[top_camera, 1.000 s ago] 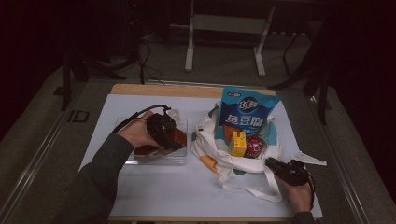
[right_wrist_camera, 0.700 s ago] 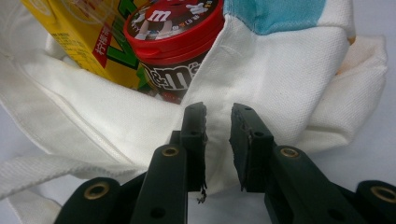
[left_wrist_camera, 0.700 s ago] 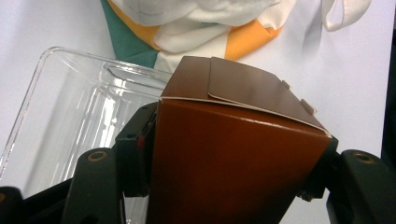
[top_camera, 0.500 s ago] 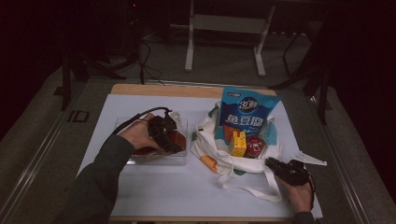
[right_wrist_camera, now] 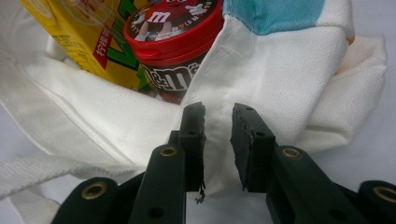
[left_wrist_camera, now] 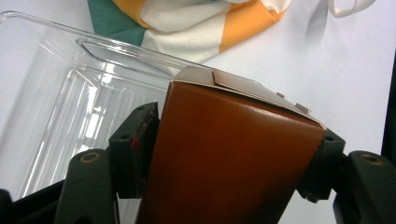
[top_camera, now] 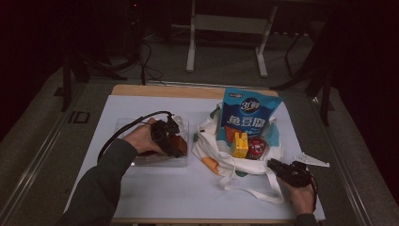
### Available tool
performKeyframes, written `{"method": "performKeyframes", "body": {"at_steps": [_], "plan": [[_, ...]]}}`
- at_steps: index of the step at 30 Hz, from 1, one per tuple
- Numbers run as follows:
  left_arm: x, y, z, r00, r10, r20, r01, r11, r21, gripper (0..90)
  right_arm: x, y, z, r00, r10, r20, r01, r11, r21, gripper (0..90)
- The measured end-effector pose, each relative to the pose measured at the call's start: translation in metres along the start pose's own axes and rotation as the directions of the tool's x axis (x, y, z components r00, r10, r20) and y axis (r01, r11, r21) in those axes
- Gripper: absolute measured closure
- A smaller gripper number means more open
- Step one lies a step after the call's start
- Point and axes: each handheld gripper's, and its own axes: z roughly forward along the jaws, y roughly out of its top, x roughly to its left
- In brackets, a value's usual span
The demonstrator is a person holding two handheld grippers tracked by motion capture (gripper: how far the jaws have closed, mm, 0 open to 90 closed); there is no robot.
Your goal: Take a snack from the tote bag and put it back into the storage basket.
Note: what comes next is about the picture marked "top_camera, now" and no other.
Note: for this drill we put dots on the black stand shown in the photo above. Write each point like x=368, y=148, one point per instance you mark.
x=67, y=81
x=324, y=94

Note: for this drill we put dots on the white metal stand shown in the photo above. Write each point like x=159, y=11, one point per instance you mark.
x=230, y=23

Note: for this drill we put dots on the white table mat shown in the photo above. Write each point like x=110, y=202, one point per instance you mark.
x=175, y=191

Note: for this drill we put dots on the blue snack bag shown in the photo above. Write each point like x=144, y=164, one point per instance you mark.
x=247, y=109

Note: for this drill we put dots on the metal floor rail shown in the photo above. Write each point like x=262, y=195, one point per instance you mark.
x=34, y=163
x=345, y=163

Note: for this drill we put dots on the clear plastic box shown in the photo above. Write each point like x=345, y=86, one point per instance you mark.
x=125, y=125

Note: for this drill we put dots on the person's left hand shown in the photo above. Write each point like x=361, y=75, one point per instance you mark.
x=141, y=138

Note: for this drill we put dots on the yellow drink carton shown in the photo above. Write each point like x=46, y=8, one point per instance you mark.
x=240, y=146

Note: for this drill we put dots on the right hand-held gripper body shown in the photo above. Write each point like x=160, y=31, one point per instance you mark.
x=296, y=175

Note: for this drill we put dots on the wooden table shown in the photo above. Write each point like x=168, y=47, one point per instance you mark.
x=163, y=91

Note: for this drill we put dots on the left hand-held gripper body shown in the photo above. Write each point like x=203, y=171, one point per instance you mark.
x=161, y=135

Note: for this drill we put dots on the brown cookie box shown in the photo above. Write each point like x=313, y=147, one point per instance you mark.
x=182, y=145

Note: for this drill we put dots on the white printed tote bag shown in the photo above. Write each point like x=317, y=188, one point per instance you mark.
x=207, y=147

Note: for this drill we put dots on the red can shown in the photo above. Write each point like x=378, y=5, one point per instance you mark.
x=256, y=147

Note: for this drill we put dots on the person's right hand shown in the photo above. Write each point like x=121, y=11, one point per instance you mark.
x=301, y=197

